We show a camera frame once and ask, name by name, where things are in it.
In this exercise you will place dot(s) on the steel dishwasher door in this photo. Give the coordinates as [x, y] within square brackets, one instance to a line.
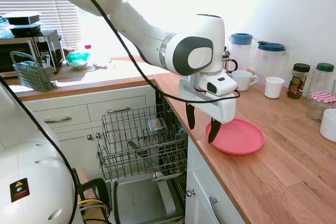
[141, 200]

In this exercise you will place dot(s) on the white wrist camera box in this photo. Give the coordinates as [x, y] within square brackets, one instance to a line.
[225, 83]

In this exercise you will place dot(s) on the spice jar with black lid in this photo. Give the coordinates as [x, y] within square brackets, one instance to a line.
[298, 82]

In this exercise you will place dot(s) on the white drawer front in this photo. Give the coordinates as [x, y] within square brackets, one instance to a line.
[118, 102]
[65, 127]

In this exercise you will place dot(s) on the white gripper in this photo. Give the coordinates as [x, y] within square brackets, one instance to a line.
[225, 108]

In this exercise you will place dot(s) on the jar with red checked lid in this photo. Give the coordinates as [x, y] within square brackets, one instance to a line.
[321, 103]

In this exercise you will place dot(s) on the green plastic bowl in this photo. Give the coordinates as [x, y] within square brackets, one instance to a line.
[77, 58]

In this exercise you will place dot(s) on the black spatula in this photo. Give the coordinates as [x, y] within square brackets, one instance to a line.
[143, 153]

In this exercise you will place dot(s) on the bottle with pink cap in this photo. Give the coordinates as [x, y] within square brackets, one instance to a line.
[88, 47]

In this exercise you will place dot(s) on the clear pitcher with blue lid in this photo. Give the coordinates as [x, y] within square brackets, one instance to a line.
[271, 61]
[240, 48]

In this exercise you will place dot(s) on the white window blinds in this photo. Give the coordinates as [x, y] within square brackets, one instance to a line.
[26, 1]

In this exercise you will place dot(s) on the round metal cabinet knob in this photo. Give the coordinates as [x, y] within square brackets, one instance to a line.
[89, 137]
[189, 193]
[98, 135]

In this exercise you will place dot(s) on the black screw clamp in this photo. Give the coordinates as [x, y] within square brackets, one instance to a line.
[98, 190]

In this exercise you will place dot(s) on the clear glass food container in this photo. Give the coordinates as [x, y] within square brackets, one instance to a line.
[157, 125]

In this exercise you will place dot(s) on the small glass dish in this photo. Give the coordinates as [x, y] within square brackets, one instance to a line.
[101, 66]

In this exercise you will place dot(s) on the glass jar with green lid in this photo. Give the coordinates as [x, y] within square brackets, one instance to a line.
[323, 79]

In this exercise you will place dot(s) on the pink plastic plate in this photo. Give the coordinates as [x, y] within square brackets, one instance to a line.
[236, 137]

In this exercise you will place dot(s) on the glass french press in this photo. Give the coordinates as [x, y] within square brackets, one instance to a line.
[228, 62]

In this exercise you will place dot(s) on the black container with clear lid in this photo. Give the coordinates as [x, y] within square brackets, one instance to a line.
[22, 19]
[25, 30]

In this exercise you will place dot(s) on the white mug at right edge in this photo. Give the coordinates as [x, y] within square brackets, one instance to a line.
[329, 125]

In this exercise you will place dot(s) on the black steel microwave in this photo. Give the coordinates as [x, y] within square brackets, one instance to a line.
[23, 44]

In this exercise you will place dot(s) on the large white mug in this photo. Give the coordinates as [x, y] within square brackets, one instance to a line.
[241, 80]

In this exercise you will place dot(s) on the grey cutlery basket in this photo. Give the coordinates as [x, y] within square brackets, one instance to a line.
[35, 77]

